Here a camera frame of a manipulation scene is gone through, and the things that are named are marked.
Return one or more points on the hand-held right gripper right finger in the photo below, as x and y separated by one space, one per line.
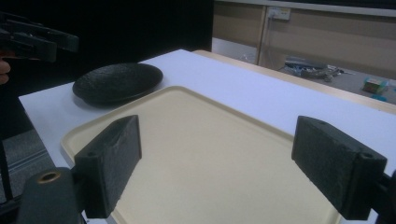
330 161

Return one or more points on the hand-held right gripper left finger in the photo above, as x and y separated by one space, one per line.
109 161

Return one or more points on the black round plate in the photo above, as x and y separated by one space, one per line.
118 82

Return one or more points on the beige plastic tray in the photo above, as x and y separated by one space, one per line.
211 155

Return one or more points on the small teal object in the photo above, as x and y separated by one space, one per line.
379 97

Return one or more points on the black curtain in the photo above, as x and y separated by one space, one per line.
130 28

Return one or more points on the small colourful box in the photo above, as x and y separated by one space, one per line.
374 85

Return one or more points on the white wall socket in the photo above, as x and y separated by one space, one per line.
279 13

